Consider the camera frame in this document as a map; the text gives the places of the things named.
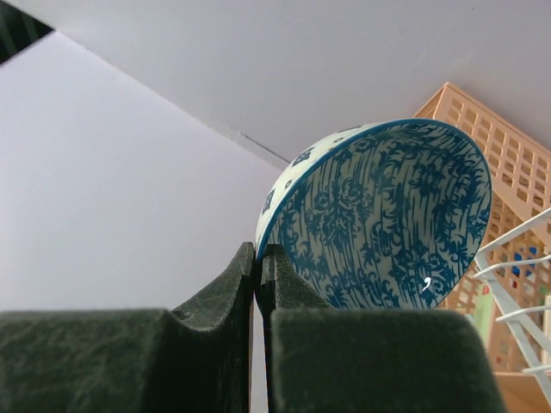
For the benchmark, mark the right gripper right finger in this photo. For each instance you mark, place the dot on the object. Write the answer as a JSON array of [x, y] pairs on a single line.
[[321, 359]]

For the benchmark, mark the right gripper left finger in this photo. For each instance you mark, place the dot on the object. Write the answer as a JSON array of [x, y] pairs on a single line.
[[194, 358]]

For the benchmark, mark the blue floral bowl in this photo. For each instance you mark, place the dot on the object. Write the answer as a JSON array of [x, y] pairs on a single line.
[[382, 215]]

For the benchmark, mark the green white box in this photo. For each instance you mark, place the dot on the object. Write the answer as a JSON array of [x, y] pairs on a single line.
[[483, 311]]

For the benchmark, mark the orange plastic desk organizer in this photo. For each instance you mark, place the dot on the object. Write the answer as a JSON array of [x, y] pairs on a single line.
[[520, 171]]

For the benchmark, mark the white wire dish rack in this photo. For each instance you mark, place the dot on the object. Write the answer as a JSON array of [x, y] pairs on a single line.
[[515, 263]]

